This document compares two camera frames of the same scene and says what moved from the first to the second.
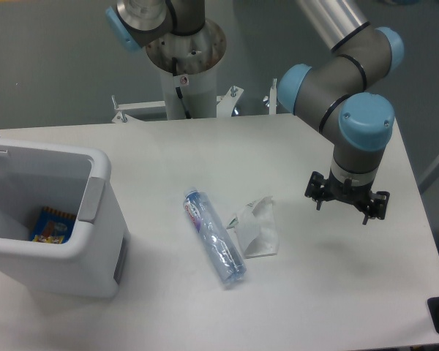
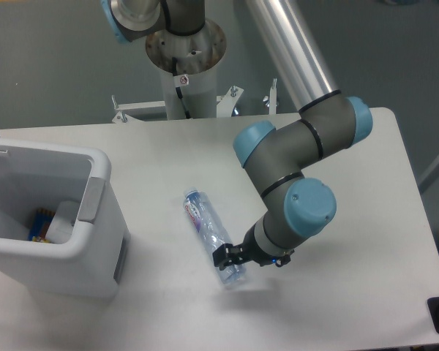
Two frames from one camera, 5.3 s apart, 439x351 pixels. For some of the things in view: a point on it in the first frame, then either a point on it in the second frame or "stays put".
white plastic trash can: [21, 177] stays put
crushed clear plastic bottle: [222, 248] stays put
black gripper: [361, 196] to [227, 254]
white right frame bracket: [226, 104] stays put
